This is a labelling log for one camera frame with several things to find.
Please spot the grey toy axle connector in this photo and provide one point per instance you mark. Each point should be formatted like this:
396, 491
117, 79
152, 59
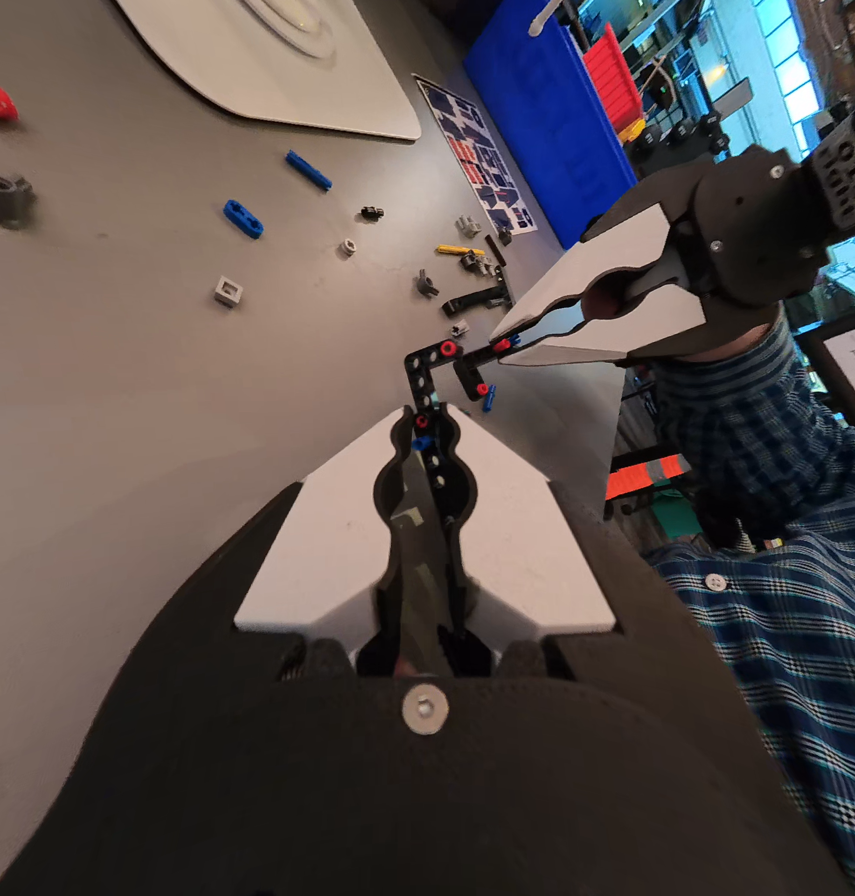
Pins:
476, 262

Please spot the person's right forearm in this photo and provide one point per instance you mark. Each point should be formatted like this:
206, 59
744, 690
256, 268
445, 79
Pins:
749, 434

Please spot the blue parts bin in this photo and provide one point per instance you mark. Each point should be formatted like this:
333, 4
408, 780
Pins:
553, 140

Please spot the blue two-hole toy link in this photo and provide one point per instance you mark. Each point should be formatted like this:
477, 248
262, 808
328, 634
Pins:
243, 219

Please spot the light grey toy bush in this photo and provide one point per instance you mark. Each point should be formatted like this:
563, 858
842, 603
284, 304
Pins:
342, 248

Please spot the black lego beam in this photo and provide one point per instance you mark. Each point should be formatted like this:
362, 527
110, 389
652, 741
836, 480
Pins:
469, 301

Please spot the yellow toy axle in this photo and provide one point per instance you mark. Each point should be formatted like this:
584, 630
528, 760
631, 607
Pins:
448, 248

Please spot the grey square toy piece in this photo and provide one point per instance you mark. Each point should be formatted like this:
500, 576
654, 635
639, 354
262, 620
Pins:
218, 297

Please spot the toy sticker sheet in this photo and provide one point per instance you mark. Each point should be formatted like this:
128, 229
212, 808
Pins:
469, 140

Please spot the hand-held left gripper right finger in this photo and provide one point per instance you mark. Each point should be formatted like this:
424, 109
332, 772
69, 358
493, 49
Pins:
532, 560

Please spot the dark grey toy angle connector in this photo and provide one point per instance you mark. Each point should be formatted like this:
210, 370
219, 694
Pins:
427, 285
4, 206

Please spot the black toy piece with pins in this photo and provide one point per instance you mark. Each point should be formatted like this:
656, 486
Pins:
469, 364

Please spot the short black toy beam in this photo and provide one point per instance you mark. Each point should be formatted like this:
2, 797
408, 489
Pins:
492, 248

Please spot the orange floor object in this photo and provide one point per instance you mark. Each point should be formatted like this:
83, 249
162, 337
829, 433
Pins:
644, 479

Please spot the red storage bin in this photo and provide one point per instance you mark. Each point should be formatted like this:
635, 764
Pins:
609, 77

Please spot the black framed marker sign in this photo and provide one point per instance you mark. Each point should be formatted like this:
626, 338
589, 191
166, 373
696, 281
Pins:
854, 364

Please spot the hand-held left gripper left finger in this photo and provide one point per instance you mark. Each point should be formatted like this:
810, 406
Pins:
315, 560

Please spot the black toy car chassis assembly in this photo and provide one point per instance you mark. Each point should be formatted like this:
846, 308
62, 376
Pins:
427, 560

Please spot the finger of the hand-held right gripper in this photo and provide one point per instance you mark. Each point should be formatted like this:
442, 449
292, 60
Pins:
644, 336
609, 245

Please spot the long blue toy axle pin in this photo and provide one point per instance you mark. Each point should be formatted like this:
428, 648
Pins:
308, 169

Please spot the black L-shaped toy beam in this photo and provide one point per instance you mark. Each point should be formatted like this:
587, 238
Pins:
422, 390

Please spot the person's right hand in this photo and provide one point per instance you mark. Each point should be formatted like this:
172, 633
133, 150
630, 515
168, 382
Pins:
749, 338

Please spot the black toy pin connector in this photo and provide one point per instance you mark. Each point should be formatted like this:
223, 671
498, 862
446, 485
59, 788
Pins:
373, 213

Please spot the white stand base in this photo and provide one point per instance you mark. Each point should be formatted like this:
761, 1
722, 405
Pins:
329, 98

